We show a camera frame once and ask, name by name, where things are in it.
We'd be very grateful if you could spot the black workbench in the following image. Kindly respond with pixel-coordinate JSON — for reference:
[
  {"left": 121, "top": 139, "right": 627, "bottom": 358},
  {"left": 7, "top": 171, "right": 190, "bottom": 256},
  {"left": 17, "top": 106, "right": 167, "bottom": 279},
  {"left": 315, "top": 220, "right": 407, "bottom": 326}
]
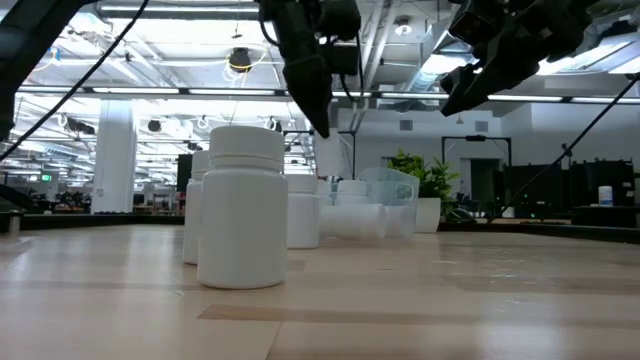
[{"left": 492, "top": 158, "right": 640, "bottom": 229}]

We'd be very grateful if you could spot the long ceiling light rail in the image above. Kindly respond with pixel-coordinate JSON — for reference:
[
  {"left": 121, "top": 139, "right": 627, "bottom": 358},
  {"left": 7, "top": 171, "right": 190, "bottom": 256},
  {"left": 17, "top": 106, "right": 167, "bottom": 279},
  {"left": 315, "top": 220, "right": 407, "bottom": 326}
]
[{"left": 0, "top": 84, "right": 640, "bottom": 105}]

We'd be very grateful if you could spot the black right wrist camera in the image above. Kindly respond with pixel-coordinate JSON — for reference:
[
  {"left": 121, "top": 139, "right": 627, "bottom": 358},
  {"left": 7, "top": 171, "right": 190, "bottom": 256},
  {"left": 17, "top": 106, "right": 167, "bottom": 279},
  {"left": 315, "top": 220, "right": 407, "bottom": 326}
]
[{"left": 448, "top": 0, "right": 504, "bottom": 49}]

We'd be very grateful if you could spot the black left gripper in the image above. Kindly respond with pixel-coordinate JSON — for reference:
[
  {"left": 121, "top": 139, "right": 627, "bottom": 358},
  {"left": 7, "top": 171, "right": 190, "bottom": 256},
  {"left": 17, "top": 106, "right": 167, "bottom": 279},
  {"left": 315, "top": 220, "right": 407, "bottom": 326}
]
[{"left": 258, "top": 0, "right": 362, "bottom": 140}]

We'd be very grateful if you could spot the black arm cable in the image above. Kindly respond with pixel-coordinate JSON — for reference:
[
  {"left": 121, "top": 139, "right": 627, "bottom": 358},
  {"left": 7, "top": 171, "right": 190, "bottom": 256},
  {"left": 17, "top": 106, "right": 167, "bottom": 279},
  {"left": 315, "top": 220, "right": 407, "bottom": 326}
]
[
  {"left": 487, "top": 72, "right": 640, "bottom": 222},
  {"left": 0, "top": 0, "right": 151, "bottom": 162}
]

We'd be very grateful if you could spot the clear plastic basket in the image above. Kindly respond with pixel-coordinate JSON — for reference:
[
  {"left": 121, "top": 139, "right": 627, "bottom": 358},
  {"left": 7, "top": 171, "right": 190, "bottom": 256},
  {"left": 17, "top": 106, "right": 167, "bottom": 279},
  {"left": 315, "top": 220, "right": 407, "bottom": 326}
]
[{"left": 317, "top": 166, "right": 421, "bottom": 242}]

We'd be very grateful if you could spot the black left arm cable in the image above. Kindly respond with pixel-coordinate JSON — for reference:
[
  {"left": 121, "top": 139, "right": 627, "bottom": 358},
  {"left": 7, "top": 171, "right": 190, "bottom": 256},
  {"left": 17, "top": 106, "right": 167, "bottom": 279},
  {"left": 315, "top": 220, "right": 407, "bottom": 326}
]
[{"left": 0, "top": 0, "right": 151, "bottom": 162}]

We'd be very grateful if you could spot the green potted plant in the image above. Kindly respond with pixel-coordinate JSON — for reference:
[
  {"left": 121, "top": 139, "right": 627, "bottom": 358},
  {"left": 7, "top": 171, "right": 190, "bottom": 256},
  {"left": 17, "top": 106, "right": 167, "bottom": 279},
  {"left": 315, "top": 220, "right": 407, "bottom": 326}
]
[{"left": 387, "top": 147, "right": 476, "bottom": 234}]

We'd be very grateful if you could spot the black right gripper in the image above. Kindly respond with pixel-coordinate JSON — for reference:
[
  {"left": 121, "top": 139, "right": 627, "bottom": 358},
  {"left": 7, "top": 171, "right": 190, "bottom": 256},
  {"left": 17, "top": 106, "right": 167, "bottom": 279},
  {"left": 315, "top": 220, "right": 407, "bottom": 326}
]
[{"left": 439, "top": 0, "right": 601, "bottom": 117}]

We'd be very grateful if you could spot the white building column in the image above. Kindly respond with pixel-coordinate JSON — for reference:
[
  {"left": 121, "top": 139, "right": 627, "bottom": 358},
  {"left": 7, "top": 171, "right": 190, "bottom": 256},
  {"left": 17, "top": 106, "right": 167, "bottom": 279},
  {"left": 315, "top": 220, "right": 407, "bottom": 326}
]
[{"left": 91, "top": 98, "right": 138, "bottom": 215}]

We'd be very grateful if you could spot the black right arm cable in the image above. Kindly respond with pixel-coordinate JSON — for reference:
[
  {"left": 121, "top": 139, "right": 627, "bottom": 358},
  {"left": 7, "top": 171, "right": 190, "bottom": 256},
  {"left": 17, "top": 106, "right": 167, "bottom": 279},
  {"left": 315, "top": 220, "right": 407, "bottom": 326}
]
[{"left": 487, "top": 72, "right": 640, "bottom": 222}]

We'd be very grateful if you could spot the black ceiling cable reel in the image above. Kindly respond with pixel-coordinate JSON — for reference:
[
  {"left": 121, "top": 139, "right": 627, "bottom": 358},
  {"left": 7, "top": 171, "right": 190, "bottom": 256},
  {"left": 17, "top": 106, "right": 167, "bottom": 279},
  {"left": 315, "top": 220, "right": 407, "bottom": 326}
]
[{"left": 227, "top": 46, "right": 254, "bottom": 74}]

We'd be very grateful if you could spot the round silver ceiling duct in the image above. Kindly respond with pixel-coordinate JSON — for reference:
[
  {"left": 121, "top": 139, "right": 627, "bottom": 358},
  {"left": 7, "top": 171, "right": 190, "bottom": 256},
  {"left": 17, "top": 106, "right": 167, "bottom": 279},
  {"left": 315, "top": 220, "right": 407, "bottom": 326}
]
[{"left": 399, "top": 19, "right": 451, "bottom": 91}]

